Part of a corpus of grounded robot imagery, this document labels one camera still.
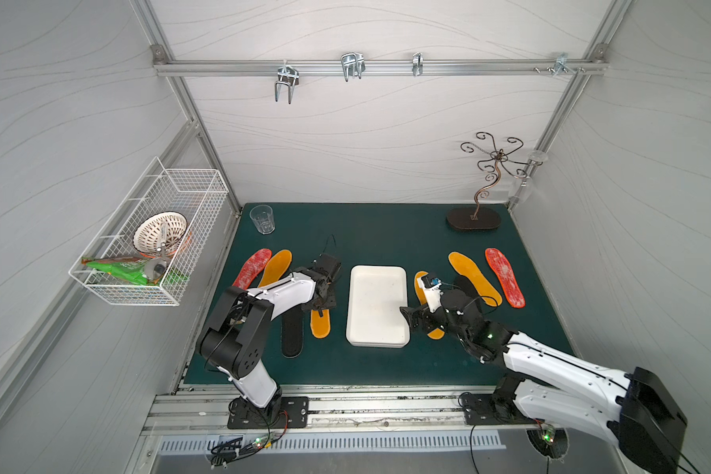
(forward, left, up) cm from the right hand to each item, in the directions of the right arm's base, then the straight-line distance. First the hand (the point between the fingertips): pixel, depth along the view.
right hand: (415, 299), depth 81 cm
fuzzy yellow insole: (-4, +28, -11) cm, 30 cm away
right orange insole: (+19, -20, -12) cm, 30 cm away
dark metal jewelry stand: (+41, -30, -10) cm, 51 cm away
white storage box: (+7, +11, -13) cm, 18 cm away
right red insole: (+19, -33, -12) cm, 40 cm away
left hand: (+3, +28, -10) cm, 30 cm away
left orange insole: (+16, +47, -11) cm, 51 cm away
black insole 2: (+13, -19, -13) cm, 26 cm away
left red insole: (+14, +55, -11) cm, 58 cm away
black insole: (-7, +36, -10) cm, 38 cm away
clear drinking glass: (+35, +55, -6) cm, 66 cm away
